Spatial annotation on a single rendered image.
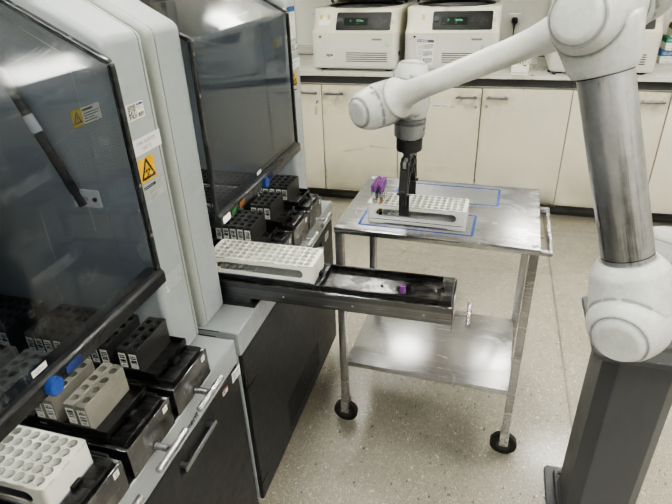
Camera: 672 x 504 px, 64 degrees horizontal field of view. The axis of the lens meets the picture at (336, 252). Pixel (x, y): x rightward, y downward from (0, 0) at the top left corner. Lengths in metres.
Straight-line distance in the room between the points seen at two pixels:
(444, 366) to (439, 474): 0.36
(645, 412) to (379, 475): 0.86
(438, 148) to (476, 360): 1.92
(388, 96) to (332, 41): 2.26
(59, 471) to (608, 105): 1.11
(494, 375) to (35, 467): 1.41
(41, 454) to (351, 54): 3.02
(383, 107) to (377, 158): 2.34
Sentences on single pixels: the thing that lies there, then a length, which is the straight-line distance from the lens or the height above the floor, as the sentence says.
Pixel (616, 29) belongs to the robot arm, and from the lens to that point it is 1.07.
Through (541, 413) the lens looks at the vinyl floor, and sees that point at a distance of 2.26.
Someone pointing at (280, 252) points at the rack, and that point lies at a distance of 1.42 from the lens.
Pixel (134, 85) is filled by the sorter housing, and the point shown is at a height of 1.35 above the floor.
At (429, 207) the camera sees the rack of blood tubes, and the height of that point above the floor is 0.88.
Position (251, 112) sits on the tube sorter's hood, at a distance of 1.51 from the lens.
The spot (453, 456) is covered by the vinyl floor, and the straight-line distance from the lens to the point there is 2.04.
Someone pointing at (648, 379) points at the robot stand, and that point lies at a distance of 1.54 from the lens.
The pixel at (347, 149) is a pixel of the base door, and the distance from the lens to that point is 3.73.
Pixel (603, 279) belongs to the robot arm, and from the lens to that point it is 1.21.
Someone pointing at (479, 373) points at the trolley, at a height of 0.28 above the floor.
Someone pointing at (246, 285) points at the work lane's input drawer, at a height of 0.80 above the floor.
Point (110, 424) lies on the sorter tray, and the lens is 1.09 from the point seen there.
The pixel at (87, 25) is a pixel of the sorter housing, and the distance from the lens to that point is 1.07.
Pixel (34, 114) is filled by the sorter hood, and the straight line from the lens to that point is 0.89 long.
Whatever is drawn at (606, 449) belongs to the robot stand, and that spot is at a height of 0.36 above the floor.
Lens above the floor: 1.54
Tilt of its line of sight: 29 degrees down
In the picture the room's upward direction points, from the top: 2 degrees counter-clockwise
